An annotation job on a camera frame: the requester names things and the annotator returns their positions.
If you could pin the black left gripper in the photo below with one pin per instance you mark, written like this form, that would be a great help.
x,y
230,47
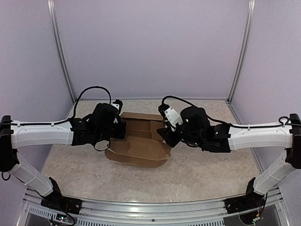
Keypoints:
x,y
121,134

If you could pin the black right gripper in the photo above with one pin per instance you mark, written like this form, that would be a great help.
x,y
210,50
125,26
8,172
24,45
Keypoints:
x,y
164,133

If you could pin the brown cardboard box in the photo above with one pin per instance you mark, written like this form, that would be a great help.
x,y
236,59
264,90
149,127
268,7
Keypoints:
x,y
142,145

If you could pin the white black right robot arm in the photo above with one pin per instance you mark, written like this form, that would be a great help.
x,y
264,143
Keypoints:
x,y
285,133

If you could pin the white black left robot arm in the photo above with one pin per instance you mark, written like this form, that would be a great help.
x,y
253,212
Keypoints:
x,y
18,134

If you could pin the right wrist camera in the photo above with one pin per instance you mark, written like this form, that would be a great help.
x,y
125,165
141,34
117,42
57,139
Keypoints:
x,y
171,117

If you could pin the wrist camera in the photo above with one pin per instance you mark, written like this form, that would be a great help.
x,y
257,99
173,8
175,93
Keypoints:
x,y
171,117
118,104

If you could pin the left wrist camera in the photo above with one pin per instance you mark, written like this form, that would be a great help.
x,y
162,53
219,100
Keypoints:
x,y
118,104

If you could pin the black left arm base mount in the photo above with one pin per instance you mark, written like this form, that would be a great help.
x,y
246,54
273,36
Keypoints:
x,y
64,204

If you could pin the aluminium front frame rail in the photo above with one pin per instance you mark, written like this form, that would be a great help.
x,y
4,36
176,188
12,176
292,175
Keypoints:
x,y
212,212

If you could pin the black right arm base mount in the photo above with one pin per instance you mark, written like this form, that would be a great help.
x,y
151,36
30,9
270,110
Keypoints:
x,y
243,203

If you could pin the left aluminium corner post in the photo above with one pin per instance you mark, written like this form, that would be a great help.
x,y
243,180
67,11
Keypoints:
x,y
59,49

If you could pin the aluminium corner post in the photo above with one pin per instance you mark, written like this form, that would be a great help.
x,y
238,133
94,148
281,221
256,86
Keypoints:
x,y
59,49
243,49

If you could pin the right aluminium corner post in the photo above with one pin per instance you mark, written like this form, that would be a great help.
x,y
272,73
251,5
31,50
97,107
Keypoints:
x,y
243,49

